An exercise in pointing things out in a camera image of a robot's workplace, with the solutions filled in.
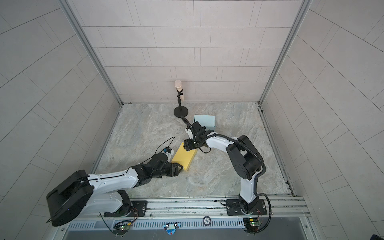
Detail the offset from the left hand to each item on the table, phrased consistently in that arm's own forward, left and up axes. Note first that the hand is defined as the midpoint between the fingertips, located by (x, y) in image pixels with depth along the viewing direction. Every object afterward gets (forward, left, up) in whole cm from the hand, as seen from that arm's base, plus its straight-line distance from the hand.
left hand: (183, 167), depth 82 cm
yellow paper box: (+5, 0, +1) cm, 5 cm away
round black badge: (-24, -12, -1) cm, 27 cm away
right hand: (+13, -1, -1) cm, 13 cm away
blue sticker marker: (-27, +4, 0) cm, 27 cm away
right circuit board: (-25, -33, -2) cm, 42 cm away
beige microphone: (+43, +4, +23) cm, 49 cm away
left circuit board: (-27, +26, 0) cm, 37 cm away
